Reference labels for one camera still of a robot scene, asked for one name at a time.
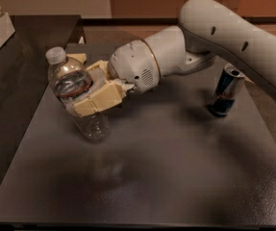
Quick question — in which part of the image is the clear plastic water bottle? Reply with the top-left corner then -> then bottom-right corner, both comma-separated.
45,46 -> 110,142

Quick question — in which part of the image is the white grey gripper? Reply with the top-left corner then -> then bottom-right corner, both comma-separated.
69,40 -> 160,117

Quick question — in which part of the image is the dark wooden side table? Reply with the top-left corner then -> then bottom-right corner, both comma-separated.
0,14 -> 84,184

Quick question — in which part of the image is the blue silver energy drink can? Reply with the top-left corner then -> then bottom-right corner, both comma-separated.
209,64 -> 245,117

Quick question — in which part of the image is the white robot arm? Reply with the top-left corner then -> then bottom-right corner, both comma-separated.
68,0 -> 276,116

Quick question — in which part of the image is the yellow sponge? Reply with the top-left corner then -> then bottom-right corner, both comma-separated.
67,53 -> 87,64

